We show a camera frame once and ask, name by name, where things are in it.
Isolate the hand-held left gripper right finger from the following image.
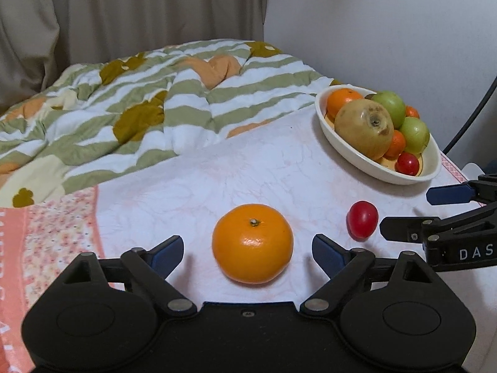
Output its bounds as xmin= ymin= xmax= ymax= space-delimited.
xmin=300 ymin=234 xmax=431 ymax=313

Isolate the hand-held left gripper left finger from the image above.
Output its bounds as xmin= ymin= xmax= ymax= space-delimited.
xmin=62 ymin=235 xmax=198 ymax=313

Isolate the yellow-brown pear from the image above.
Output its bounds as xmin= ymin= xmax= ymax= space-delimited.
xmin=335 ymin=99 xmax=394 ymax=161

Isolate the large orange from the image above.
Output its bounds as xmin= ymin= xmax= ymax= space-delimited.
xmin=326 ymin=89 xmax=366 ymax=119
xmin=212 ymin=204 xmax=294 ymax=284

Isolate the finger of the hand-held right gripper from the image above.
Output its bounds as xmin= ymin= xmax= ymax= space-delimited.
xmin=426 ymin=175 xmax=497 ymax=206
xmin=380 ymin=201 xmax=497 ymax=242

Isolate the green round fruit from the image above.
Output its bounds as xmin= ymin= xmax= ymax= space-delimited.
xmin=399 ymin=117 xmax=430 ymax=155
xmin=367 ymin=90 xmax=407 ymax=129

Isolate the red cherry tomato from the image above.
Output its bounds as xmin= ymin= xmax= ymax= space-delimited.
xmin=347 ymin=201 xmax=379 ymax=240
xmin=395 ymin=152 xmax=421 ymax=175

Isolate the striped floral blanket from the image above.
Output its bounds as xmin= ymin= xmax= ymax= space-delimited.
xmin=0 ymin=40 xmax=344 ymax=208

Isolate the beige curtain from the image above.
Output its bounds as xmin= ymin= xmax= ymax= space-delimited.
xmin=0 ymin=0 xmax=268 ymax=113

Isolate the black cable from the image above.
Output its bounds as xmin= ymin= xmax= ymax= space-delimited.
xmin=443 ymin=81 xmax=497 ymax=154

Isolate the cream bowl with yellow print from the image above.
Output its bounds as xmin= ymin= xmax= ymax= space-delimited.
xmin=314 ymin=85 xmax=442 ymax=185

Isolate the white object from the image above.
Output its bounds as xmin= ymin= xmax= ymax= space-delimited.
xmin=462 ymin=162 xmax=489 ymax=182

